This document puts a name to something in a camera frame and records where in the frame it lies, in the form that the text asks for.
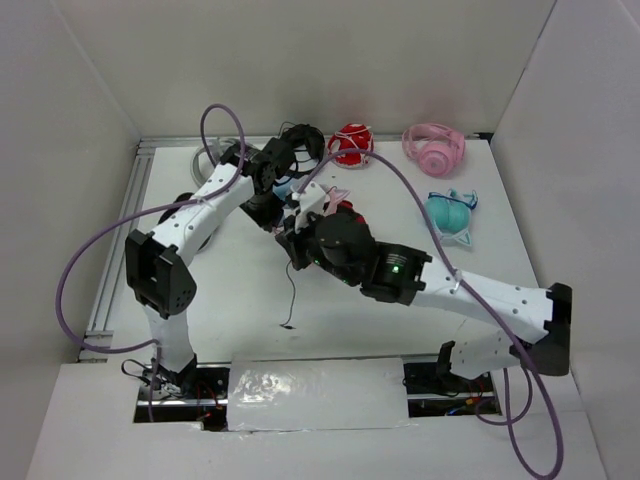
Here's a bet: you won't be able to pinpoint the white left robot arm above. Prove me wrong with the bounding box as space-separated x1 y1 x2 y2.
125 138 296 399

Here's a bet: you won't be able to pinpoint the small black headphones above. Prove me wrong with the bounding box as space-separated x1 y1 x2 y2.
157 192 211 253

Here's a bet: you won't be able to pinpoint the red white patterned headphones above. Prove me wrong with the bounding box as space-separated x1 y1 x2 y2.
327 123 374 169

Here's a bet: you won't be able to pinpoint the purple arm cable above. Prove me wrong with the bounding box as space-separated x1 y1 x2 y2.
299 149 564 479
53 103 251 421

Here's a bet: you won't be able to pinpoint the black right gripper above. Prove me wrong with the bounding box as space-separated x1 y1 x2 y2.
275 205 360 286

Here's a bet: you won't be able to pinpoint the thin black headphone cable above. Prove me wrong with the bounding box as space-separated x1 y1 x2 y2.
279 259 299 331

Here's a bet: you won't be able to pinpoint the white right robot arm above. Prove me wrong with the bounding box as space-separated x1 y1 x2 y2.
276 213 573 392

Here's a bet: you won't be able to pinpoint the blue pink cat headphones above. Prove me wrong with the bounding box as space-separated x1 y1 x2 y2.
273 182 350 215

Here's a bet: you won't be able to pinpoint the teal cat ear headphones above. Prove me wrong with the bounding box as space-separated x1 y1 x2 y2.
424 188 478 247

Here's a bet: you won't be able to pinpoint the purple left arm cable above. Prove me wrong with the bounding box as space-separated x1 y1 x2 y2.
53 103 251 421

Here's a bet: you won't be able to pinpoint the red black headphones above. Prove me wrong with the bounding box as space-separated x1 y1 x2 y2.
335 200 368 228

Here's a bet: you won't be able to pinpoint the black headphones with cable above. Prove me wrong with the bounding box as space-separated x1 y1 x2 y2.
277 124 326 161

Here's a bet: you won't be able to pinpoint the white grey headphones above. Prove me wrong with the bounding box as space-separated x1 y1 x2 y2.
190 138 239 187

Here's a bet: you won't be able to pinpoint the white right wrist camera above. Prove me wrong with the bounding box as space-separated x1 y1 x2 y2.
287 182 329 233

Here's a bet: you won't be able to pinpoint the white taped panel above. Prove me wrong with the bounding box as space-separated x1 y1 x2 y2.
227 358 409 432

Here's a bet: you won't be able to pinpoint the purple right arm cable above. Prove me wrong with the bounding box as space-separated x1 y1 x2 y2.
299 149 564 479

